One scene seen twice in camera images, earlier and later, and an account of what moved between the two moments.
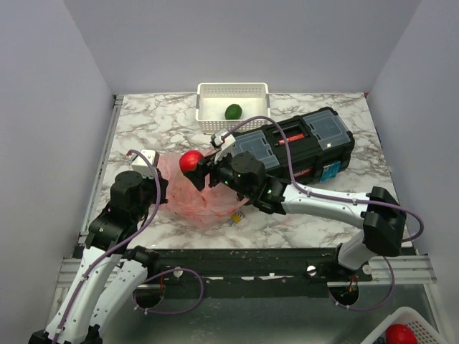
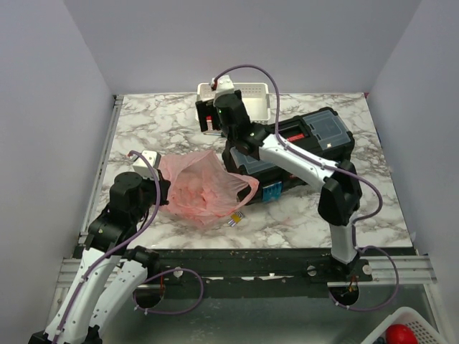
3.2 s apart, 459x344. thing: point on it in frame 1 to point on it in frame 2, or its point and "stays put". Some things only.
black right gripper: [205, 167] to [203, 109]
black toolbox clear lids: [311, 147] stays put
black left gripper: [163, 183] stays put
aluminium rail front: [397, 269] stays put
